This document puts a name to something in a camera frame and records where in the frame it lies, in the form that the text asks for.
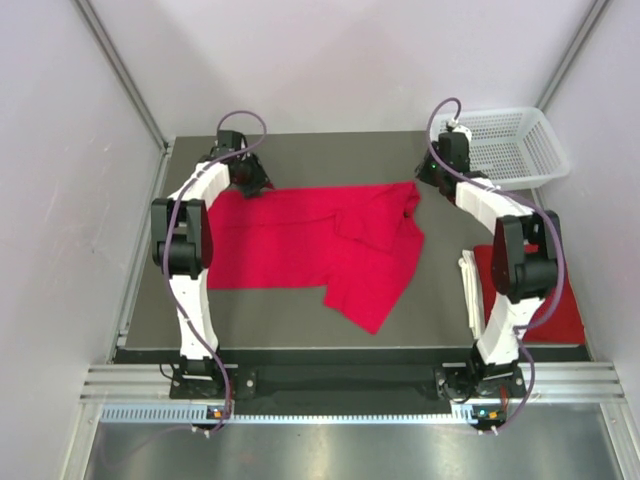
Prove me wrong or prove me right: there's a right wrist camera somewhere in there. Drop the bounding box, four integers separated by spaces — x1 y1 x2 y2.
446 117 472 141

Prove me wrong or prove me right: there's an aluminium corner post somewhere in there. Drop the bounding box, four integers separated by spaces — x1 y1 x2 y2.
535 0 612 112
71 0 169 153

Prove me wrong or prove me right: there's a grey slotted cable duct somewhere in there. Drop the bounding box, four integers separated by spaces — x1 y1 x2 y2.
99 402 511 425

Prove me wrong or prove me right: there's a white plastic basket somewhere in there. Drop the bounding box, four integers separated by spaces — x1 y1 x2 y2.
459 107 570 191

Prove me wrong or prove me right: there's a folded dark red t shirt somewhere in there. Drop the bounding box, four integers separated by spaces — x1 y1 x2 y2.
471 245 586 345

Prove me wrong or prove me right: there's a left aluminium corner post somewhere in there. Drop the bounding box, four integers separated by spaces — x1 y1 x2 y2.
71 0 169 153

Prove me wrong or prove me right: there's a bright pink-red t shirt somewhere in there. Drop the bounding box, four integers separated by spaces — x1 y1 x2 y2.
207 181 425 334

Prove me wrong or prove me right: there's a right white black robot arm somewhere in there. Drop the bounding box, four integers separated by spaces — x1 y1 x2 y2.
416 124 565 399

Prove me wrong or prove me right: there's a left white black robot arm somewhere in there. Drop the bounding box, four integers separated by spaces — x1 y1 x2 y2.
151 130 272 397

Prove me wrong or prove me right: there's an aluminium front rail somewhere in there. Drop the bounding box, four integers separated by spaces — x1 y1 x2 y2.
80 362 625 404

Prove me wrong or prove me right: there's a right aluminium corner post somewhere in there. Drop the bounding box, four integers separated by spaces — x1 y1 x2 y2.
535 0 612 112

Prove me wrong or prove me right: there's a folded white t shirt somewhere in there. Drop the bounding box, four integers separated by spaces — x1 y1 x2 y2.
458 250 486 340

